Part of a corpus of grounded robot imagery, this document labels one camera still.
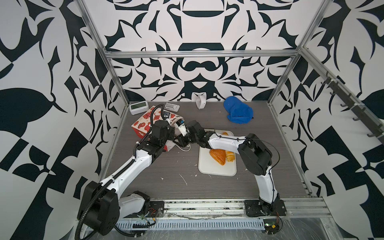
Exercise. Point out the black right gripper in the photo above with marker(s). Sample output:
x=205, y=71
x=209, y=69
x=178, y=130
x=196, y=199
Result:
x=182, y=141

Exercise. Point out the red white paper bag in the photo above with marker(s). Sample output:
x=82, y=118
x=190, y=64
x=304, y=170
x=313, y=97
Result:
x=143, y=125

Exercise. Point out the brown triangular fake pastry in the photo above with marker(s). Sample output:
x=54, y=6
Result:
x=219, y=156

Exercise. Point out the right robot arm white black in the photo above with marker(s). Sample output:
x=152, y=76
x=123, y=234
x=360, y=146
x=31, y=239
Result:
x=255, y=155

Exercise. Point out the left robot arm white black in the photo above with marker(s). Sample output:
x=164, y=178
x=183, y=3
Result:
x=102, y=203

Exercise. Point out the white digital clock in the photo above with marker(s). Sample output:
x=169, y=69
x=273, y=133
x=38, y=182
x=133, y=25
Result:
x=138, y=108

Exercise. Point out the white plastic tray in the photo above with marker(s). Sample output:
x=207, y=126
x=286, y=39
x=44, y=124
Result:
x=209, y=166

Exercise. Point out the blue cap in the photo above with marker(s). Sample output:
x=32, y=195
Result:
x=238, y=112

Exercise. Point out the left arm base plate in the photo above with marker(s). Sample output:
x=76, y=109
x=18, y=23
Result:
x=152, y=209

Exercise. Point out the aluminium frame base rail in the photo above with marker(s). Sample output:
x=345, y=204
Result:
x=222, y=214

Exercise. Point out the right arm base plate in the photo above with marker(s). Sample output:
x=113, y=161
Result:
x=260, y=208

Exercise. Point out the grey wall hook rail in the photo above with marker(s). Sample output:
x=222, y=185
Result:
x=351, y=102

